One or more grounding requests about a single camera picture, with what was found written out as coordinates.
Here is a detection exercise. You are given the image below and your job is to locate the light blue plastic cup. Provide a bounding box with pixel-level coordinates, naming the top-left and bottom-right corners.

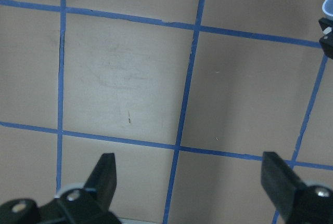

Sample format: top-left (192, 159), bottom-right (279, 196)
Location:
top-left (322, 0), bottom-right (333, 20)

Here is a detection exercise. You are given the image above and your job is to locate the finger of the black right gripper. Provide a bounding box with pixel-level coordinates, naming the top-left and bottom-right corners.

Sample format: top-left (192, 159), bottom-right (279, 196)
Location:
top-left (318, 18), bottom-right (332, 59)

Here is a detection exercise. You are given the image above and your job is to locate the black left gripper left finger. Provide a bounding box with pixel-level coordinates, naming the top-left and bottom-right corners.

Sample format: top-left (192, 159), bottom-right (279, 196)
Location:
top-left (83, 153), bottom-right (117, 211)

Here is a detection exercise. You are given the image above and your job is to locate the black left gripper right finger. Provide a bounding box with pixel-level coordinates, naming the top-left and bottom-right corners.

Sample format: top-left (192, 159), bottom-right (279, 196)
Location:
top-left (261, 151), bottom-right (307, 216)

